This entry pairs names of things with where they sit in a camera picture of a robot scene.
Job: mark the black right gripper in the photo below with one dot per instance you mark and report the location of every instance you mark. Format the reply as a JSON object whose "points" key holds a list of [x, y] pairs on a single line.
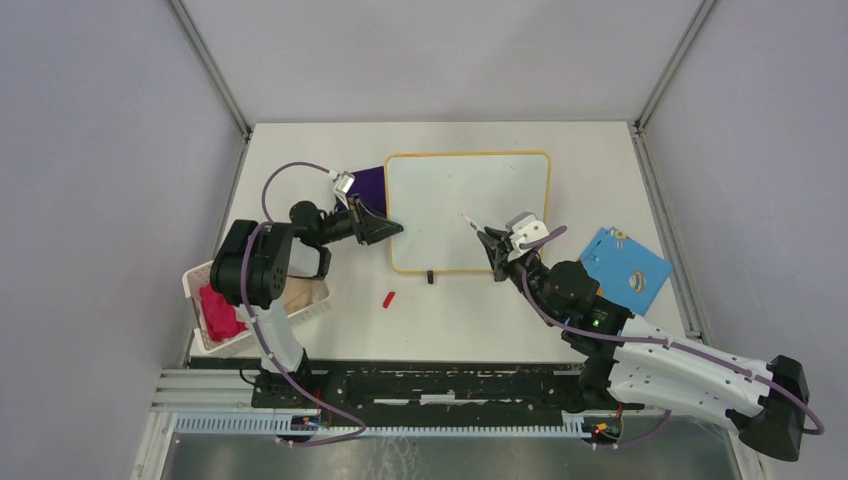
{"points": [[498, 253]]}

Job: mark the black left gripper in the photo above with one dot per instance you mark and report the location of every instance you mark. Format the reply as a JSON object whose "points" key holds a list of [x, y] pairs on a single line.
{"points": [[372, 229]]}

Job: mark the red capped whiteboard marker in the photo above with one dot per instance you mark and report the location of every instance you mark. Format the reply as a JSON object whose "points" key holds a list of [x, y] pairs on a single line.
{"points": [[472, 223]]}

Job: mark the red marker cap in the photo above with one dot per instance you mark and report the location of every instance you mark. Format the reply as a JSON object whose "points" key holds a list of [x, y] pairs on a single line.
{"points": [[388, 299]]}

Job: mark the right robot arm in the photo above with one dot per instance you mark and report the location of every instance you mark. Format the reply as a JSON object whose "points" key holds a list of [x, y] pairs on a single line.
{"points": [[631, 361]]}

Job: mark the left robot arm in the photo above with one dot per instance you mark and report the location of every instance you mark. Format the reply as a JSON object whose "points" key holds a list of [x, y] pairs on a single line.
{"points": [[255, 261]]}

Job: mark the yellow framed whiteboard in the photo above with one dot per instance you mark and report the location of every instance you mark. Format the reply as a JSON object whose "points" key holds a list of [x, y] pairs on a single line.
{"points": [[428, 191]]}

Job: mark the purple cloth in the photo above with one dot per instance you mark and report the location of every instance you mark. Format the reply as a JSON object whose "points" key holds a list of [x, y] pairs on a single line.
{"points": [[370, 185]]}

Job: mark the beige cloth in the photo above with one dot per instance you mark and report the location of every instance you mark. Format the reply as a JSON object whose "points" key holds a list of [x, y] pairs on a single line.
{"points": [[299, 294]]}

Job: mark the blue cartoon print cloth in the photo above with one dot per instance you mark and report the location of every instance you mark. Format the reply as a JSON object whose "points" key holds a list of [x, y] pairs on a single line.
{"points": [[629, 274]]}

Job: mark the red cloth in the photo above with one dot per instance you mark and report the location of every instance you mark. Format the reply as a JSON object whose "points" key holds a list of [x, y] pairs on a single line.
{"points": [[220, 318]]}

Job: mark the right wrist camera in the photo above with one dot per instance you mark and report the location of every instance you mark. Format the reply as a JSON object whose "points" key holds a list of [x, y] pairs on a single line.
{"points": [[524, 230]]}

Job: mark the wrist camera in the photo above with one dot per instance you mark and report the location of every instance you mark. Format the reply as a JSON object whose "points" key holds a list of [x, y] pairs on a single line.
{"points": [[342, 182], [524, 230]]}

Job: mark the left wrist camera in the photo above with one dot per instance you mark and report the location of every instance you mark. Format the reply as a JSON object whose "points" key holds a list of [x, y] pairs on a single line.
{"points": [[342, 182]]}

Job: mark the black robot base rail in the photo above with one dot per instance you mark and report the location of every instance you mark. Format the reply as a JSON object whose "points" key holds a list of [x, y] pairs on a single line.
{"points": [[434, 394]]}

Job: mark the left aluminium frame post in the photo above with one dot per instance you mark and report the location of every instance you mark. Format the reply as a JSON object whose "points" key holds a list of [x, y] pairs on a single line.
{"points": [[206, 59]]}

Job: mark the white slotted cable duct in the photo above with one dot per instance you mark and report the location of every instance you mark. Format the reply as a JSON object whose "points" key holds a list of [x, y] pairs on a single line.
{"points": [[278, 424]]}

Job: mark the grey aluminium frame post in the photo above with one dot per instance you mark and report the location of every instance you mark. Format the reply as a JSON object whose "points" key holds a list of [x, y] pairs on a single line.
{"points": [[690, 34]]}

